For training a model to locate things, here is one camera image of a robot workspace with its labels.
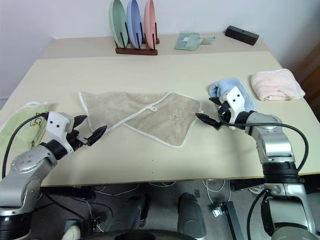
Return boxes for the black metal bar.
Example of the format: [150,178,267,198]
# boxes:
[219,200,245,240]

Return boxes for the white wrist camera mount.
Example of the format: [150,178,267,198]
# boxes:
[45,111,76,153]
[220,85,247,131]

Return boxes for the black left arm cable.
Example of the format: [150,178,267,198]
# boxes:
[1,112,50,181]

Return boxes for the black rectangular box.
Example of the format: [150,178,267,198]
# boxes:
[224,24,260,47]

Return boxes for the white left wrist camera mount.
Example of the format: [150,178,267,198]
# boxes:
[45,111,76,153]

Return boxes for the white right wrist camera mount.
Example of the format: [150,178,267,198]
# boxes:
[220,85,247,131]

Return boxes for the white cable bundle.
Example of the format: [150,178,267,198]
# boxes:
[201,178,233,209]

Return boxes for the dark rounded shape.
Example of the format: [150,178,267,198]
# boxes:
[107,194,151,236]
[177,192,208,239]

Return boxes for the teal cloth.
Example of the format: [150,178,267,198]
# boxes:
[173,31,217,51]

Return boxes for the green plate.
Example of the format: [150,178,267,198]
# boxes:
[108,0,131,49]

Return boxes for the pink plate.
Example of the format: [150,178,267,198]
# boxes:
[143,0,158,50]

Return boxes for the green towel with white trim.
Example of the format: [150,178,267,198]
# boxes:
[0,101,52,151]

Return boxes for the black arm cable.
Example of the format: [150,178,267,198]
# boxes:
[1,112,50,181]
[217,107,310,175]

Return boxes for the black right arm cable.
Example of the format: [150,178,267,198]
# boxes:
[217,107,310,175]

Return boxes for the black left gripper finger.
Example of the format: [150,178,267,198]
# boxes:
[73,115,88,129]
[87,124,108,147]

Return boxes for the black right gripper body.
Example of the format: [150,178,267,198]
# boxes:
[217,100,235,126]

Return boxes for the brown wooden dish rack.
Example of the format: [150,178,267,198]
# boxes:
[114,21,160,57]

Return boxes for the folded pink towel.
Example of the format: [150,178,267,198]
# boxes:
[250,68,307,102]

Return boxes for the blue plate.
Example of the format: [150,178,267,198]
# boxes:
[126,0,145,50]

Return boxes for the black table crossbar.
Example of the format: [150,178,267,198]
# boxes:
[39,185,97,202]

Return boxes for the folded blue towel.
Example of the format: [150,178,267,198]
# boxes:
[208,77,257,112]

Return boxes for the beige towel with white trim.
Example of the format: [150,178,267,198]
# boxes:
[78,90,204,150]

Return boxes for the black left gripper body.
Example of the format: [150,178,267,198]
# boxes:
[66,124,91,152]

